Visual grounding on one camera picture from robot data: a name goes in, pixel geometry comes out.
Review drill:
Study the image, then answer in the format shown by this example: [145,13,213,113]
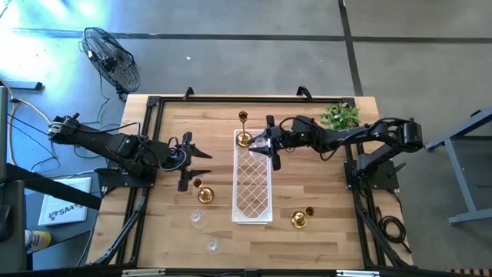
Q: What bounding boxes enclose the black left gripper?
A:
[168,132,213,192]

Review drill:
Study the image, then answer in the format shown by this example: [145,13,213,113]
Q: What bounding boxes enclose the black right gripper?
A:
[248,115,291,172]

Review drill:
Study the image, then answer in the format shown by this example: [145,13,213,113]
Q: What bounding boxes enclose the clear ribbed glass candle holder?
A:
[189,209,210,229]
[204,236,224,255]
[251,135,271,162]

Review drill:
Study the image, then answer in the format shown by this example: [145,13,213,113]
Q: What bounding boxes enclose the tall brass candlestick holder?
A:
[191,178,215,205]
[235,110,254,149]
[290,205,316,229]

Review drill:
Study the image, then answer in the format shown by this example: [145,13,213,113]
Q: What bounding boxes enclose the green plant in white pot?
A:
[319,102,362,139]

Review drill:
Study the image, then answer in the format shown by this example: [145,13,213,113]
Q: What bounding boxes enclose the black floor fan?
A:
[79,26,141,102]

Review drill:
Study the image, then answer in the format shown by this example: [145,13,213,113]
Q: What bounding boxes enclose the white paper sign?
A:
[37,176,93,227]

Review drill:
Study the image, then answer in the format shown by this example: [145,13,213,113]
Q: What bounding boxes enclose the black diagonal bar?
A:
[5,163,103,211]

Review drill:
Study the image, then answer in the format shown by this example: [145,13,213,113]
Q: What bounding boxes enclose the yellow labelled bottle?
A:
[25,229,52,255]

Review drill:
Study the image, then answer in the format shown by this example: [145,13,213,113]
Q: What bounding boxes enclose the dark grey cabinet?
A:
[0,179,28,272]

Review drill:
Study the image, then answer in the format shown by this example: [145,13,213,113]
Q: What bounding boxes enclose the grey-blue metal stand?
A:
[424,107,492,226]

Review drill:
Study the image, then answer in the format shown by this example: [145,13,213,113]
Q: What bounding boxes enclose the black aluminium table frame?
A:
[88,95,414,270]

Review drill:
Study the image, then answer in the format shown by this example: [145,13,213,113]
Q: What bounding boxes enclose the white lattice wire shelf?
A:
[231,128,274,225]

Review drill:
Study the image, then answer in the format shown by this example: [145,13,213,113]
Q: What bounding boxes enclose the silver metal bracket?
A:
[336,270,381,277]
[121,269,166,277]

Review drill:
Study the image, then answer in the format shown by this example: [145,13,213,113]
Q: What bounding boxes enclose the black coiled cable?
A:
[376,205,412,255]

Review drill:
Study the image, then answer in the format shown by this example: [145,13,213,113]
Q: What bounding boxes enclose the cream floor cable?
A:
[0,78,55,166]

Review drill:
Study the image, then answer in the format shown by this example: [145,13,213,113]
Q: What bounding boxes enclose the black floor bracket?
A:
[0,79,44,92]

